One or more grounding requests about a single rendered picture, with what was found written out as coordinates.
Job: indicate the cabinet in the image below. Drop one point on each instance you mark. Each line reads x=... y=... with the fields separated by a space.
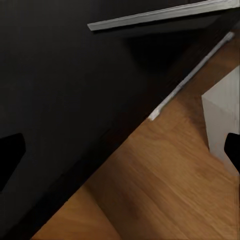
x=81 y=218

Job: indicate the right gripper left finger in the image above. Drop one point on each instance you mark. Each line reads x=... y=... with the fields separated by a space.
x=12 y=149

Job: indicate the desktop computer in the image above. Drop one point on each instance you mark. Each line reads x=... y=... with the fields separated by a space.
x=221 y=105

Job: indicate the notebook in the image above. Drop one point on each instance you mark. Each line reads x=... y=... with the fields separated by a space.
x=117 y=13

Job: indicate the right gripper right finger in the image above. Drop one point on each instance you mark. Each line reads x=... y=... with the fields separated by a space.
x=232 y=149

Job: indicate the desk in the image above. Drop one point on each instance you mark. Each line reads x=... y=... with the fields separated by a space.
x=77 y=95

